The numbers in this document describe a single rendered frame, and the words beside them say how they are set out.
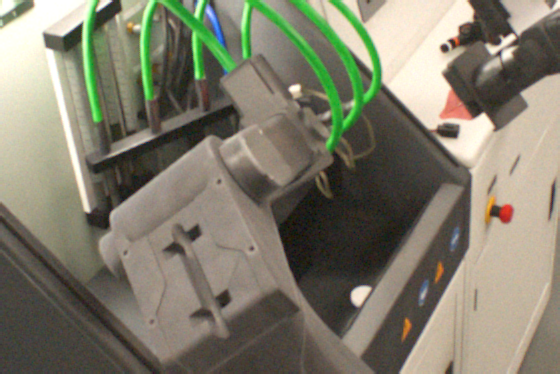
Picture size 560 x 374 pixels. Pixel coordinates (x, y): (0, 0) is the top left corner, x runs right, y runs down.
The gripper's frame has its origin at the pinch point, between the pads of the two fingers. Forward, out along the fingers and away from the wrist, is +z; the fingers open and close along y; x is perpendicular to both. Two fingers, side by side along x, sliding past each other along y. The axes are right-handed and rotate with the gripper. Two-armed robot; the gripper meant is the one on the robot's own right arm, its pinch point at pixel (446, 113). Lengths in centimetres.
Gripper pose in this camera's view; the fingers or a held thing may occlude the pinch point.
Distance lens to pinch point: 128.0
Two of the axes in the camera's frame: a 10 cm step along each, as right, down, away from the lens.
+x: -7.1, 4.5, -5.5
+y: -5.8, -8.1, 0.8
